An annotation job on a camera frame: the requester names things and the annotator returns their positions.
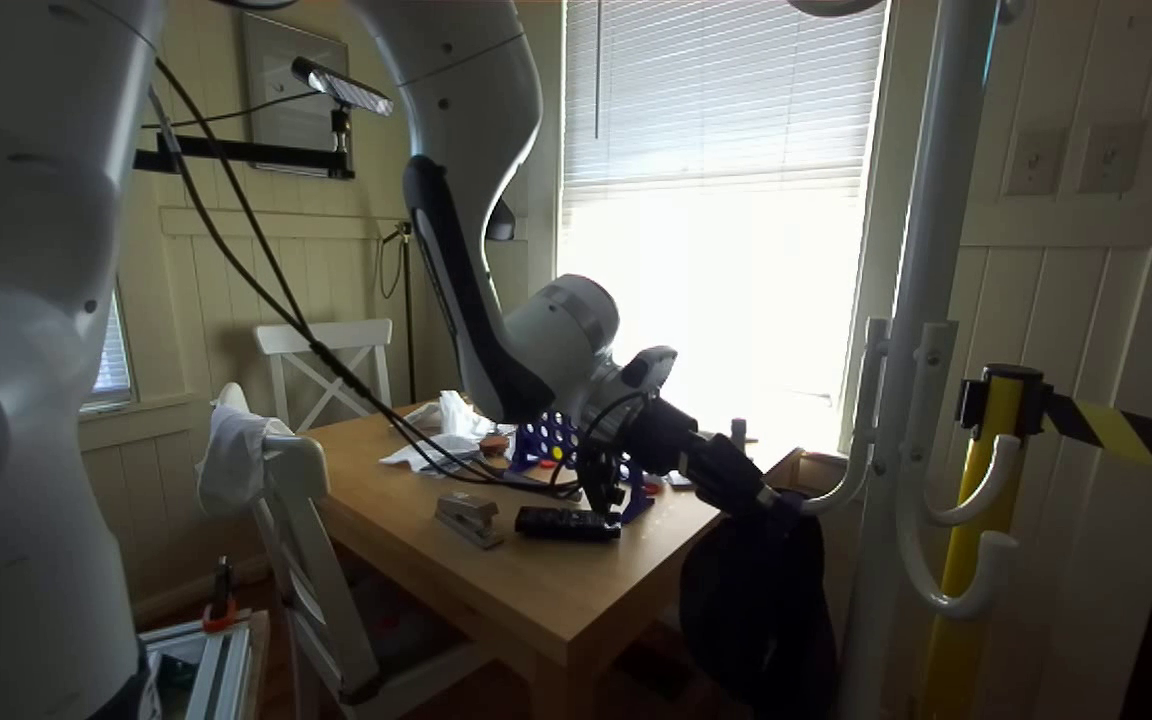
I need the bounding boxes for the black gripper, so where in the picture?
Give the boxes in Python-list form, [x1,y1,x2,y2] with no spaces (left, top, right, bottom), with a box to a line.
[623,401,765,513]

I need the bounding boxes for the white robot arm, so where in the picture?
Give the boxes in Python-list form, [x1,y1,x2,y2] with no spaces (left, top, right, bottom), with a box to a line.
[0,0,670,720]

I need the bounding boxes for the blue connect four grid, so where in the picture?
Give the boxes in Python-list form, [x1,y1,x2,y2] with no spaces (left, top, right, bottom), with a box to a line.
[507,413,650,526]

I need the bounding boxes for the black remote control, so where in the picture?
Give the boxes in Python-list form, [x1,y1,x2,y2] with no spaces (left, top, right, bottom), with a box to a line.
[514,510,620,545]

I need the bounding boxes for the grey stapler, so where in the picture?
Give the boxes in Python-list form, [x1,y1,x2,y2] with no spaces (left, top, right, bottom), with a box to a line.
[437,494,502,553]

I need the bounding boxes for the white paper sheets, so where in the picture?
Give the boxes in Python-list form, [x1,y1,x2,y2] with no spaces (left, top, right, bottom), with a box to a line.
[382,392,491,472]

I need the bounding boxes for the white coat rack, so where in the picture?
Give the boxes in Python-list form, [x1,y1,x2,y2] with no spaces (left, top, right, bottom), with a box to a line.
[804,0,1020,720]

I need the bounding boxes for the white far chair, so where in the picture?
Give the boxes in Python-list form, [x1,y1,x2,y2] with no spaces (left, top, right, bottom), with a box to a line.
[256,320,390,432]

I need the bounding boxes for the white window blind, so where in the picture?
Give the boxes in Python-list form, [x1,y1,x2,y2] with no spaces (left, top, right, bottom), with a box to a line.
[562,0,883,190]

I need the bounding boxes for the white cloth on chair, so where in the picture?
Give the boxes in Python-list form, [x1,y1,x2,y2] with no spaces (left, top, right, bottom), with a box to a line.
[197,384,292,513]

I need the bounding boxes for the white door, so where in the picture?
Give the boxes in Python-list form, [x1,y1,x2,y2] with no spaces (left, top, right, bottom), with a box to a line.
[850,0,1152,720]

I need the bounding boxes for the black yellow barrier tape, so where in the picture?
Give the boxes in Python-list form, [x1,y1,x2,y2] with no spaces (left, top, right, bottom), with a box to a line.
[1024,384,1152,464]

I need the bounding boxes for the near yellow barrier post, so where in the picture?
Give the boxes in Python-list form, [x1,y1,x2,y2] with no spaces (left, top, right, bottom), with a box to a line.
[919,366,1044,720]

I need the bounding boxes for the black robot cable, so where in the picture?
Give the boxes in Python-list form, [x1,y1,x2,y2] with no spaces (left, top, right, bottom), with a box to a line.
[132,52,526,487]

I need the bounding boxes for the black camera boom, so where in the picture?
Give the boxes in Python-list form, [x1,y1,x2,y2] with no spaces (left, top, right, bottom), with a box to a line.
[135,55,390,182]

